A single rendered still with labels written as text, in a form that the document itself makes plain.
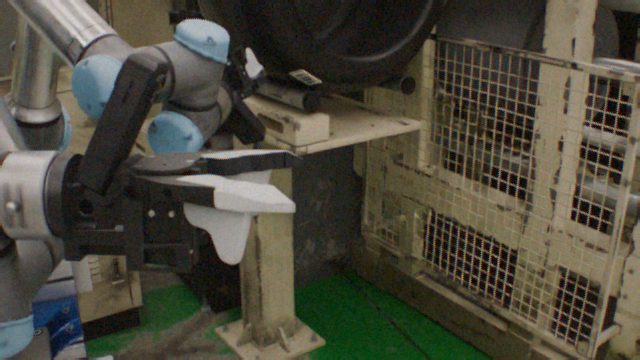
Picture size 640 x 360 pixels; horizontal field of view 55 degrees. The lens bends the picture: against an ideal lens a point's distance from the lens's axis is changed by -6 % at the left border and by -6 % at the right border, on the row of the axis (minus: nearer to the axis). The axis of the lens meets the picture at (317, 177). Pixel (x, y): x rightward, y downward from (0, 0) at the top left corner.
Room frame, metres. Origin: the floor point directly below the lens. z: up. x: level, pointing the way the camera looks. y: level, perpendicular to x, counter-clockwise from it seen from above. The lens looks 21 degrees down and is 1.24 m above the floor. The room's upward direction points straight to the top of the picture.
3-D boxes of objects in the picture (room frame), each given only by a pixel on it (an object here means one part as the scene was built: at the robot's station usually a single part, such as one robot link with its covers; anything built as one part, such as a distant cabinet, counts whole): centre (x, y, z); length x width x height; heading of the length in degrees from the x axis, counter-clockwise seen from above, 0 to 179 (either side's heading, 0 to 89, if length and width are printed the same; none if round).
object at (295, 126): (1.49, 0.11, 0.83); 0.36 x 0.09 x 0.06; 35
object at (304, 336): (1.77, 0.16, 0.02); 0.27 x 0.27 x 0.04; 35
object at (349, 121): (1.57, 0.00, 0.80); 0.37 x 0.36 x 0.02; 125
